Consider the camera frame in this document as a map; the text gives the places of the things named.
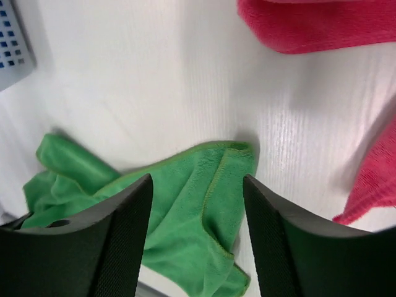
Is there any green towel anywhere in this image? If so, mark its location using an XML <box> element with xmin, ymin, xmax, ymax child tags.
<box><xmin>23</xmin><ymin>134</ymin><xmax>256</xmax><ymax>296</ymax></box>

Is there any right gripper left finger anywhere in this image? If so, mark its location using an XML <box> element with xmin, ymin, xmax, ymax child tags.
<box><xmin>1</xmin><ymin>175</ymin><xmax>153</xmax><ymax>296</ymax></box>

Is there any white plastic basket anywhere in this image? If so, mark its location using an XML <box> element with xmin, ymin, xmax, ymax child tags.
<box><xmin>0</xmin><ymin>0</ymin><xmax>35</xmax><ymax>91</ymax></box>

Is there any pink towel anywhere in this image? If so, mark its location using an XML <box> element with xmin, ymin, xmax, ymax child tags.
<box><xmin>237</xmin><ymin>1</ymin><xmax>395</xmax><ymax>225</ymax></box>

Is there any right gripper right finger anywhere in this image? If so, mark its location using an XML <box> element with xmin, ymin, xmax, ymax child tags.
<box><xmin>243</xmin><ymin>175</ymin><xmax>395</xmax><ymax>296</ymax></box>

